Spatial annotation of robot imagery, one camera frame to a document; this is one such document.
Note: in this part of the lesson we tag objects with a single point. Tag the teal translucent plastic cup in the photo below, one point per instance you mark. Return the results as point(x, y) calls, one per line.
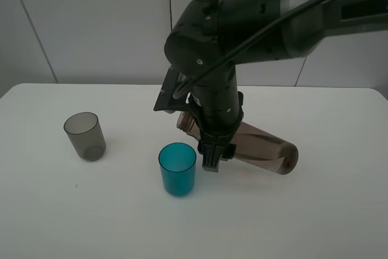
point(177, 162)

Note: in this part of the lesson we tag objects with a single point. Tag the grey translucent plastic cup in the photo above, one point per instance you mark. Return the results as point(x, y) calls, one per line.
point(85, 133)

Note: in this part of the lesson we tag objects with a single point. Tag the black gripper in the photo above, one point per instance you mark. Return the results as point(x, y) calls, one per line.
point(219, 115)

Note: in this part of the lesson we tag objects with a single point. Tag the brown translucent plastic bottle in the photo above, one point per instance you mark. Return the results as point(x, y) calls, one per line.
point(253, 146)

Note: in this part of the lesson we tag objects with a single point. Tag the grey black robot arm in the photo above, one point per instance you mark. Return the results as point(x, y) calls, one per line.
point(212, 37)

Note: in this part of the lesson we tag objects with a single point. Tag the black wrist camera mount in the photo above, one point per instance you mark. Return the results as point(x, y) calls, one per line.
point(165, 100)

